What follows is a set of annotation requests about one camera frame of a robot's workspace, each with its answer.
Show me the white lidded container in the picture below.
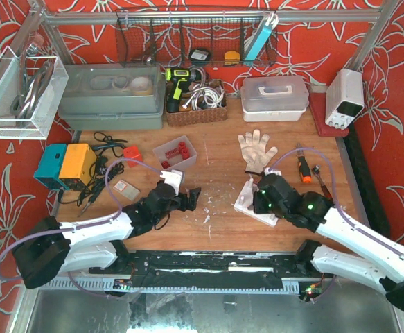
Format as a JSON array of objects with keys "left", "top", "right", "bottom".
[{"left": 240, "top": 76, "right": 309, "bottom": 122}]

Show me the wicker basket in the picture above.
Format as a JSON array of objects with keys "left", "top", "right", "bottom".
[{"left": 165, "top": 79, "right": 228, "bottom": 126}]

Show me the white work glove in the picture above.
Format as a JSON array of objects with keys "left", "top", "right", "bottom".
[{"left": 238, "top": 129, "right": 278, "bottom": 174}]

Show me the orange handled screwdriver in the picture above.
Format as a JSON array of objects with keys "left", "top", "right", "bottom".
[{"left": 296, "top": 143, "right": 312, "bottom": 183}]

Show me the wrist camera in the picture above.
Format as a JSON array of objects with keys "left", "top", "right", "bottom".
[
  {"left": 263, "top": 167, "right": 281, "bottom": 176},
  {"left": 160, "top": 169, "right": 184, "bottom": 194}
]

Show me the orange small block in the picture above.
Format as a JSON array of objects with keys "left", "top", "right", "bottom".
[{"left": 123, "top": 145, "right": 143, "bottom": 168}]

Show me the small card box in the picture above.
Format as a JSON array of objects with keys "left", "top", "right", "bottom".
[{"left": 114, "top": 180, "right": 140, "bottom": 201}]

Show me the red mat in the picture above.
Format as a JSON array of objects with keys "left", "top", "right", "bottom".
[{"left": 309, "top": 92, "right": 349, "bottom": 138}]

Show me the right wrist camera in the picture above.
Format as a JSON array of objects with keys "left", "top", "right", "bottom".
[{"left": 263, "top": 167, "right": 281, "bottom": 176}]

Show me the grey plastic storage box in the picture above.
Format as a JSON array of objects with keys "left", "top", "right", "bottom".
[{"left": 58, "top": 64, "right": 166, "bottom": 131}]

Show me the red handled ratchet wrench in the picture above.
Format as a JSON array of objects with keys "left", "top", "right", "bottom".
[{"left": 311, "top": 164, "right": 334, "bottom": 203}]

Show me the black wire basket shelf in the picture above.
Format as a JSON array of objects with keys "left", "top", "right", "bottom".
[{"left": 115, "top": 6, "right": 277, "bottom": 67}]

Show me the green cordless drill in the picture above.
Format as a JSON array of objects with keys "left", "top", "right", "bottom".
[{"left": 165, "top": 67, "right": 202, "bottom": 113}]

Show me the white power supply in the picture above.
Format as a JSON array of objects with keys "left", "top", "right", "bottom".
[{"left": 325, "top": 69, "right": 364, "bottom": 130}]

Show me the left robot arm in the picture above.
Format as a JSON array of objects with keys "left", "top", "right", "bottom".
[{"left": 12, "top": 181, "right": 201, "bottom": 289}]

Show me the clear acrylic bin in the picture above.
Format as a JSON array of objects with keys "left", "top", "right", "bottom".
[{"left": 0, "top": 47, "right": 69, "bottom": 140}]

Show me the translucent parts bin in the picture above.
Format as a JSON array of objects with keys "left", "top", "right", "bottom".
[{"left": 152, "top": 135, "right": 197, "bottom": 171}]

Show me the black round tape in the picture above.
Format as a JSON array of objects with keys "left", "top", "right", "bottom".
[{"left": 188, "top": 48, "right": 211, "bottom": 67}]

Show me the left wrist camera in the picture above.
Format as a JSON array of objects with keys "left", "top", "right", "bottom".
[{"left": 160, "top": 169, "right": 184, "bottom": 194}]

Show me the white peg base plate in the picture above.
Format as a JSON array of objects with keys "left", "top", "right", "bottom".
[{"left": 234, "top": 178, "right": 279, "bottom": 228}]

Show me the black cable tangle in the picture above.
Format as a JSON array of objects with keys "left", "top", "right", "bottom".
[{"left": 59, "top": 130, "right": 130, "bottom": 218}]

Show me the yellow tape measure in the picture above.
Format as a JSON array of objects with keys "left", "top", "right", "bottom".
[{"left": 224, "top": 51, "right": 241, "bottom": 66}]

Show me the yellow and teal box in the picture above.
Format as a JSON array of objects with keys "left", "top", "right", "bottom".
[{"left": 33, "top": 143, "right": 97, "bottom": 191}]

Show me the blue white book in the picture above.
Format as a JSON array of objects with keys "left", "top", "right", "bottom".
[{"left": 243, "top": 12, "right": 279, "bottom": 66}]

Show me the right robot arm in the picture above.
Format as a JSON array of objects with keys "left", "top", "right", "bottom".
[{"left": 253, "top": 173, "right": 404, "bottom": 311}]

